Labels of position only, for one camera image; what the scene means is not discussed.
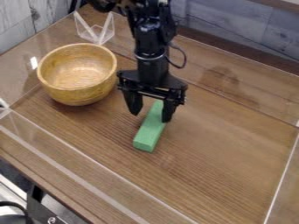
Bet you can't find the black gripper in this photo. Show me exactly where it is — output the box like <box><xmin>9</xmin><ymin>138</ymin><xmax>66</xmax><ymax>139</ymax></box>
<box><xmin>116</xmin><ymin>70</ymin><xmax>188</xmax><ymax>123</ymax></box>

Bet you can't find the green stick block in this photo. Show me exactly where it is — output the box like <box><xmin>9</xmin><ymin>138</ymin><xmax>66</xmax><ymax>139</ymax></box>
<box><xmin>133</xmin><ymin>101</ymin><xmax>164</xmax><ymax>152</ymax></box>

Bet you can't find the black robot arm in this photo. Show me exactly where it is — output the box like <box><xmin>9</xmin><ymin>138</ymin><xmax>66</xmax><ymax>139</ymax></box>
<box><xmin>86</xmin><ymin>0</ymin><xmax>188</xmax><ymax>123</ymax></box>

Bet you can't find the wooden bowl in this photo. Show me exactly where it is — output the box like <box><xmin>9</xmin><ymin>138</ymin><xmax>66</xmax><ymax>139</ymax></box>
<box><xmin>36</xmin><ymin>43</ymin><xmax>117</xmax><ymax>106</ymax></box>

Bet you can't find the clear acrylic corner bracket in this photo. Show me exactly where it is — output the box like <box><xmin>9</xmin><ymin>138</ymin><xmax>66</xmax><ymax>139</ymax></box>
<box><xmin>73</xmin><ymin>11</ymin><xmax>114</xmax><ymax>45</ymax></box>

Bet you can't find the clear acrylic left bracket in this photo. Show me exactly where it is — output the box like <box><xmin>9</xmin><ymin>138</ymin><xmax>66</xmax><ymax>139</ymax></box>
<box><xmin>0</xmin><ymin>98</ymin><xmax>10</xmax><ymax>120</ymax></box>

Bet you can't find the black table leg frame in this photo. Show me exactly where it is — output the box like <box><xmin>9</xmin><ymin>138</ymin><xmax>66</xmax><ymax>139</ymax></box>
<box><xmin>26</xmin><ymin>185</ymin><xmax>68</xmax><ymax>224</ymax></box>

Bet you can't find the black cable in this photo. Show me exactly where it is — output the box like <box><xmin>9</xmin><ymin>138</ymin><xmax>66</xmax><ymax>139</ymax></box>
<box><xmin>0</xmin><ymin>200</ymin><xmax>29</xmax><ymax>224</ymax></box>

